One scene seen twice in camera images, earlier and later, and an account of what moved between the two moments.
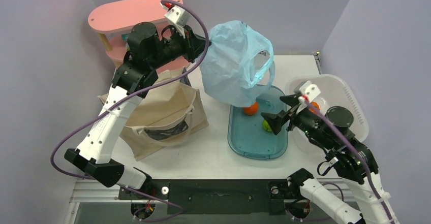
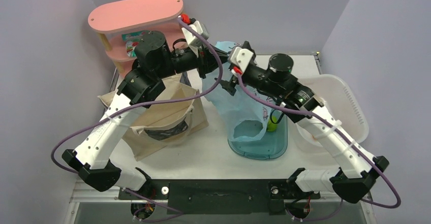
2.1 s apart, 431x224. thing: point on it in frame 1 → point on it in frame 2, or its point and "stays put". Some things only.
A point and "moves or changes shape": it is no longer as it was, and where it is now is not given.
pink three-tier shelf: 111,24 stays put
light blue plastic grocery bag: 227,63 moves or changes shape
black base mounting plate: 217,196 stays put
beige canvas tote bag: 164,115 stays put
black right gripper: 276,120 → 231,84
